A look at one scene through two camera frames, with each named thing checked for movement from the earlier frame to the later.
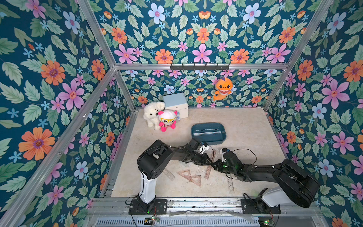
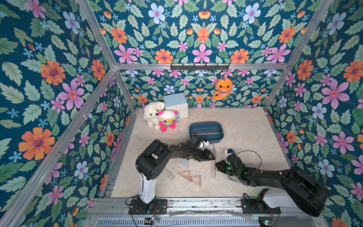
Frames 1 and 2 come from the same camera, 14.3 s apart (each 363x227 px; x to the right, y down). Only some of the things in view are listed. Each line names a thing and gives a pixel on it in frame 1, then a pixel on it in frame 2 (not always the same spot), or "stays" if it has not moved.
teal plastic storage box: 211,133 stays
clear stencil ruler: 230,183 → 213,166
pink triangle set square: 188,177 stays
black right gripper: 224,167 stays
